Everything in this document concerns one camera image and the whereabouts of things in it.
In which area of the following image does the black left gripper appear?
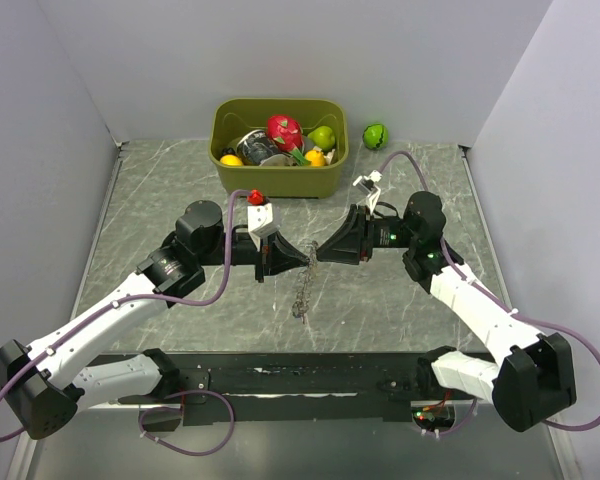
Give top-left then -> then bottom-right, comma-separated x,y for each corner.
197,229 -> 309,282

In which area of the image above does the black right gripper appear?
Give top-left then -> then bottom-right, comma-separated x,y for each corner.
316,204 -> 418,265

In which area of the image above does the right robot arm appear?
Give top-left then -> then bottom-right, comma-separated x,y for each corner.
317,191 -> 576,432

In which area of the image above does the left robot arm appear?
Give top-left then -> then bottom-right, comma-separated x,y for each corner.
0,200 -> 309,440

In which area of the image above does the yellow lemon toy right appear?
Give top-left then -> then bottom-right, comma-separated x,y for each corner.
304,149 -> 326,167

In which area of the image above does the yellow lemon toy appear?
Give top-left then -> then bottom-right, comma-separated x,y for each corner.
220,154 -> 244,166
304,149 -> 326,167

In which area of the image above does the green watermelon toy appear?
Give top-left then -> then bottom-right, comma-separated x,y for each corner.
362,123 -> 389,150

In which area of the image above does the green pear toy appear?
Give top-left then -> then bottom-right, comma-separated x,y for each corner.
308,125 -> 336,151

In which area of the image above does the yellow lemon toy left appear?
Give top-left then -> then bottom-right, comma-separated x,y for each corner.
220,154 -> 244,166

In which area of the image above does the red dragon fruit toy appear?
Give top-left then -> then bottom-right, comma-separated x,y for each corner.
266,115 -> 304,153

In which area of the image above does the olive green plastic bin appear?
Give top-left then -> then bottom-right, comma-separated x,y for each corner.
209,98 -> 349,198

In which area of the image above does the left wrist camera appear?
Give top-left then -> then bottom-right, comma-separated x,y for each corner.
247,203 -> 280,250

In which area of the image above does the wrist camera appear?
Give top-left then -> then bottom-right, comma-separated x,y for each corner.
352,170 -> 382,214
247,203 -> 280,250

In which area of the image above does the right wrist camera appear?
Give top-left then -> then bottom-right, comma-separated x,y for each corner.
352,170 -> 382,214

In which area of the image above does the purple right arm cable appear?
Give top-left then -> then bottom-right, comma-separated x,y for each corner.
379,150 -> 600,441

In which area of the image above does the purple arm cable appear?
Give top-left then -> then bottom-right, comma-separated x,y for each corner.
379,150 -> 600,441
0,188 -> 264,456

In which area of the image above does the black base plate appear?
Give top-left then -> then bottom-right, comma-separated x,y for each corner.
120,352 -> 466,426

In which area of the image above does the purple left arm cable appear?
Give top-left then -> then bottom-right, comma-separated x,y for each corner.
0,188 -> 264,456

